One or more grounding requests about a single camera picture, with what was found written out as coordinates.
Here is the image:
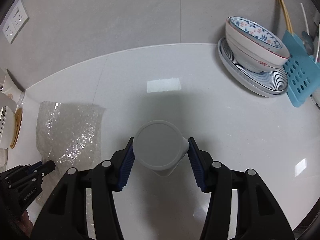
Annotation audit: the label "right wall socket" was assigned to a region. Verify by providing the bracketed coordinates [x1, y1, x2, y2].
[10, 0, 29, 32]

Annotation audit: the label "wooden chopsticks in caddy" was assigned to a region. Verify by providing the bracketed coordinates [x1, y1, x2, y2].
[278, 0, 294, 34]

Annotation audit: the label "blue patterned bowl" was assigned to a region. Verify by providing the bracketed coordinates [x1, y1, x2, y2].
[225, 16, 290, 73]

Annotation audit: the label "wall socket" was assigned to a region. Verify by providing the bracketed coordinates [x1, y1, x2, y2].
[10, 0, 29, 32]
[2, 20, 17, 44]

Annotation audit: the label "wooden coaster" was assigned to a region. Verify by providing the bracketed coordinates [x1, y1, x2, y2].
[10, 108, 23, 149]

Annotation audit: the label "blue striped plate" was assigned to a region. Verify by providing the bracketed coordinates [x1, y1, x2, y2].
[217, 37, 289, 98]

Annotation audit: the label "white stacked bowls left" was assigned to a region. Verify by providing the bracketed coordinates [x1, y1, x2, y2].
[1, 93, 17, 149]

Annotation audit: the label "left wall socket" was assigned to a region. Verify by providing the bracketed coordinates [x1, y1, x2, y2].
[2, 20, 17, 44]

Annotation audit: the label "person's left hand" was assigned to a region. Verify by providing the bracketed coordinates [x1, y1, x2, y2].
[15, 210, 33, 237]

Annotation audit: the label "bubble wrap sheet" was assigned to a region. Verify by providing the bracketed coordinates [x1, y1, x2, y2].
[36, 101, 105, 206]

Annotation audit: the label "white pill bottle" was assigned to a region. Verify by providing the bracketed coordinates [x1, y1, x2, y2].
[132, 120, 189, 177]

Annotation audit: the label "blue plastic utensil caddy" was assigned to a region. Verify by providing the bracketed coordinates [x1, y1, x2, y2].
[282, 31, 319, 107]

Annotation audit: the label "white utensil holder cup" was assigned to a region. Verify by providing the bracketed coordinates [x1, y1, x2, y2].
[2, 68, 25, 106]

